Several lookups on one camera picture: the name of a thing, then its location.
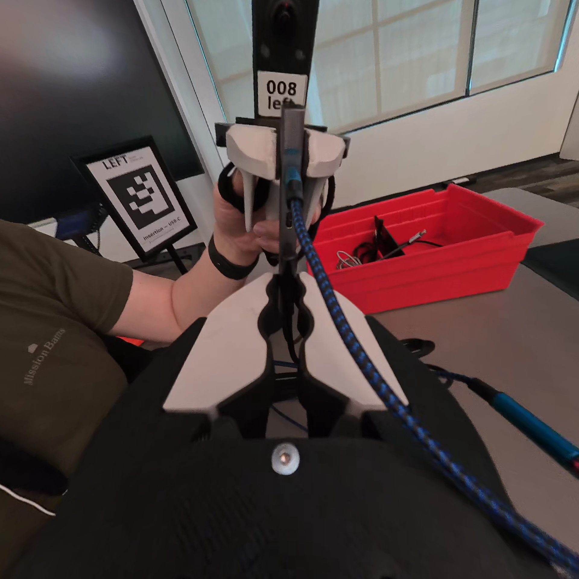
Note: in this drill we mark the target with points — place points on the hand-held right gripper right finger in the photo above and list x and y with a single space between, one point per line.
330 362

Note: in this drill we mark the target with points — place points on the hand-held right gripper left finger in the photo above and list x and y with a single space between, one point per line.
221 357

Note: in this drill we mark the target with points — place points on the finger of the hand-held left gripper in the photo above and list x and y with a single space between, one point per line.
323 154
251 151

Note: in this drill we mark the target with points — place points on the grey usb hub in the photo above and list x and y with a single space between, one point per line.
284 235

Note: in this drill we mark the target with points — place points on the red plastic bin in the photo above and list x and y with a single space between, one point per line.
429 280

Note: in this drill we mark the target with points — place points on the person's left forearm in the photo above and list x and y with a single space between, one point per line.
181 303

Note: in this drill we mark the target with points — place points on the person's left hand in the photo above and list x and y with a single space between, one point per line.
235 230

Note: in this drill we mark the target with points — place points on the black wristband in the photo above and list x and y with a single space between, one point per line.
230 264

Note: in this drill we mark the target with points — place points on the black bin divider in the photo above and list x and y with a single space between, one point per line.
386 239

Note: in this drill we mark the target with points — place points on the black power strip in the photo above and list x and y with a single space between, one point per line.
181 254

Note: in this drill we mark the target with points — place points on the framed marker sign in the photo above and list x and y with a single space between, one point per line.
140 194

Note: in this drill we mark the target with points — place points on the frosted glass window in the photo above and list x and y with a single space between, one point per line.
407 68

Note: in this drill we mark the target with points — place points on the small dark floor fixture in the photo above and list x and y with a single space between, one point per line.
461 181

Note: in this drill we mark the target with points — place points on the person's olive shirt torso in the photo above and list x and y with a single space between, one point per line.
45 316

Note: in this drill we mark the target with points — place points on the large dark display screen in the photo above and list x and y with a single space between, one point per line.
68 113

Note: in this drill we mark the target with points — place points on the blue electronic device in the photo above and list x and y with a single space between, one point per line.
74 224

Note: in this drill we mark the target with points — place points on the dark mat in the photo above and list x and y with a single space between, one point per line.
556 267

